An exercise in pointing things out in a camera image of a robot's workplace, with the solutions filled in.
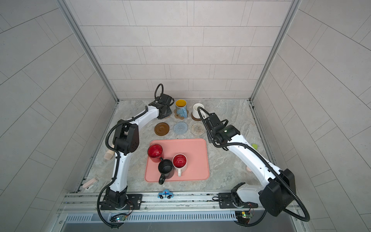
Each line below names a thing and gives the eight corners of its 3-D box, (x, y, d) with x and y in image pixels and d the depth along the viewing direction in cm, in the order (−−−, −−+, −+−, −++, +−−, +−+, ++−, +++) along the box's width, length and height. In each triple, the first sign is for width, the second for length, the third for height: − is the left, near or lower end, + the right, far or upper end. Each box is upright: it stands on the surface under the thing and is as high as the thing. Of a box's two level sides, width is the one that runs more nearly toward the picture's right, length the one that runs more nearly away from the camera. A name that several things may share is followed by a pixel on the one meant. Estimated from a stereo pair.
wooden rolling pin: (106, 159, 87) (103, 157, 83) (109, 152, 90) (106, 149, 86) (113, 159, 87) (110, 157, 83) (116, 152, 90) (113, 149, 86)
